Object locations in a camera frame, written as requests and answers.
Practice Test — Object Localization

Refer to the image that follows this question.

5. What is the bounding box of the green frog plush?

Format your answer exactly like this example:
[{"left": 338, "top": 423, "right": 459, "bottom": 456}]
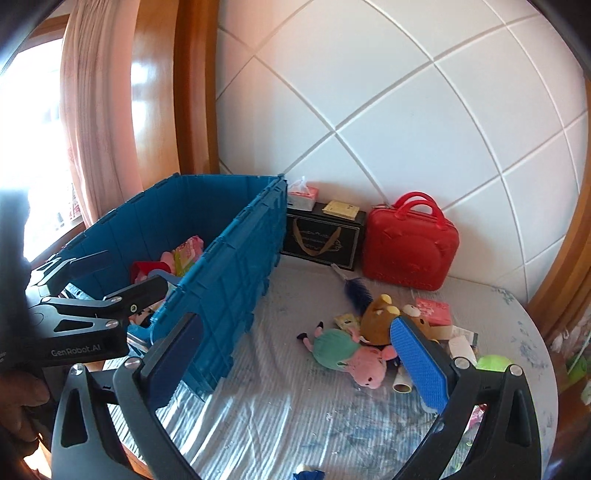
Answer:
[{"left": 475, "top": 354, "right": 513, "bottom": 372}]

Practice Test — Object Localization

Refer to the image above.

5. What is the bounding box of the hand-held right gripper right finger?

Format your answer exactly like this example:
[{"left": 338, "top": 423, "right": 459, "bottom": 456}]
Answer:
[{"left": 390, "top": 316, "right": 541, "bottom": 480}]

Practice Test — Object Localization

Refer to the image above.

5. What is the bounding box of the pink pig plush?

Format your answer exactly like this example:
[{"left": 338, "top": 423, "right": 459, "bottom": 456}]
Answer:
[{"left": 297, "top": 323, "right": 400, "bottom": 388}]

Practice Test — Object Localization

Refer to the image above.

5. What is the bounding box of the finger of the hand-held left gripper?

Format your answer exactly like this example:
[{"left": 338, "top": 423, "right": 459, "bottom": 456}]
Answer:
[
  {"left": 44, "top": 274, "right": 169, "bottom": 333},
  {"left": 30, "top": 250, "right": 112, "bottom": 296}
]

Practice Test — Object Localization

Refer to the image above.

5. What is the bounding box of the dark blue feather toy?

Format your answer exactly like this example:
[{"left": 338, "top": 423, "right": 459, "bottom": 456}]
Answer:
[{"left": 331, "top": 264, "right": 374, "bottom": 315}]

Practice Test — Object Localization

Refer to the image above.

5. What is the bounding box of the pink tissue pack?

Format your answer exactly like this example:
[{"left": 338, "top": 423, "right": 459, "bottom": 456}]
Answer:
[{"left": 286, "top": 176, "right": 320, "bottom": 212}]

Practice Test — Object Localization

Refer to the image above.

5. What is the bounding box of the small yellow box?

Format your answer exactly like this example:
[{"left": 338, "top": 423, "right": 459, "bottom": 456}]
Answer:
[{"left": 322, "top": 200, "right": 360, "bottom": 217}]

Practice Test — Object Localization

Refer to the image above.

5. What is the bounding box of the white carton box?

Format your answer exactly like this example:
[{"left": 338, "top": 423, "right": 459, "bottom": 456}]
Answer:
[{"left": 447, "top": 335, "right": 477, "bottom": 360}]

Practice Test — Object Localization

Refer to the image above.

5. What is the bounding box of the red bear suitcase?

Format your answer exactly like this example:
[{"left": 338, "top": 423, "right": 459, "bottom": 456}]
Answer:
[{"left": 362, "top": 191, "right": 460, "bottom": 291}]

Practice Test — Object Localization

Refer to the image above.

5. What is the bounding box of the person's left hand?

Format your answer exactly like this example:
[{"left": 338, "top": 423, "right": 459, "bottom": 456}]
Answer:
[{"left": 0, "top": 369, "right": 52, "bottom": 444}]

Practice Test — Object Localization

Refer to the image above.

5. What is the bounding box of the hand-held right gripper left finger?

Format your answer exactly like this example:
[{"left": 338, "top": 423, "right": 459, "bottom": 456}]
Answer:
[{"left": 51, "top": 312, "right": 205, "bottom": 480}]

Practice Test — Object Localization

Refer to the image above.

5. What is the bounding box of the green bucket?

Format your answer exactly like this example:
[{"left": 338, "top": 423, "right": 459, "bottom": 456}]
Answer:
[{"left": 567, "top": 354, "right": 591, "bottom": 385}]

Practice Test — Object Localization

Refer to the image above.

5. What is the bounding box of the pink curtain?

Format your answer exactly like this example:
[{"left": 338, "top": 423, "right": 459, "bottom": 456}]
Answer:
[{"left": 60, "top": 0, "right": 144, "bottom": 227}]

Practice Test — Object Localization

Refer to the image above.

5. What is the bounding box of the brown bear plush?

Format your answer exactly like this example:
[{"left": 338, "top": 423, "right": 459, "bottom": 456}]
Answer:
[{"left": 359, "top": 294, "right": 439, "bottom": 347}]

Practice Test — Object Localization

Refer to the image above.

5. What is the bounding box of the pink snack packet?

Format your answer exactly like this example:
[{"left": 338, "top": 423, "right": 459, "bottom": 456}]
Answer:
[{"left": 173, "top": 235, "right": 205, "bottom": 277}]

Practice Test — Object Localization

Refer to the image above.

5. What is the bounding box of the red toy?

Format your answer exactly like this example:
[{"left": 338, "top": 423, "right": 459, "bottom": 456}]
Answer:
[{"left": 130, "top": 260, "right": 169, "bottom": 283}]

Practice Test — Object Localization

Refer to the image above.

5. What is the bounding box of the pink floral box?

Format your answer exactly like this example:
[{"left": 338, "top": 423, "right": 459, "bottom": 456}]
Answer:
[{"left": 414, "top": 296, "right": 452, "bottom": 326}]

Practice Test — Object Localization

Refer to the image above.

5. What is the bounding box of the black gift box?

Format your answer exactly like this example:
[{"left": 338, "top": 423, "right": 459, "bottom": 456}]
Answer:
[{"left": 280, "top": 203, "right": 368, "bottom": 272}]

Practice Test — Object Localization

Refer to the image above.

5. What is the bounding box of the blue plastic storage crate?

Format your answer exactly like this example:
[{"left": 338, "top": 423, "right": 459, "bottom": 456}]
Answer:
[{"left": 58, "top": 173, "right": 289, "bottom": 402}]

